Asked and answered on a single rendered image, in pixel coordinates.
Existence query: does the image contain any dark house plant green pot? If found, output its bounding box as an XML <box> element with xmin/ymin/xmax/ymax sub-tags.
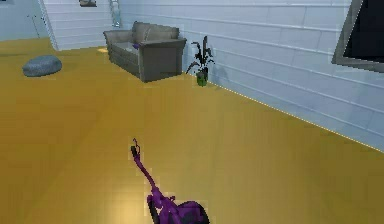
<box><xmin>185</xmin><ymin>35</ymin><xmax>216</xmax><ymax>88</ymax></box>

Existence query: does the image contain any grey sofa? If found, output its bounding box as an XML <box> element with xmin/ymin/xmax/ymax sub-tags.
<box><xmin>102</xmin><ymin>20</ymin><xmax>188</xmax><ymax>83</ymax></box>

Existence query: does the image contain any grey round floor cushion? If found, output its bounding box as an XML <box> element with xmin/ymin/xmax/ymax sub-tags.
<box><xmin>22</xmin><ymin>54</ymin><xmax>63</xmax><ymax>78</ymax></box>

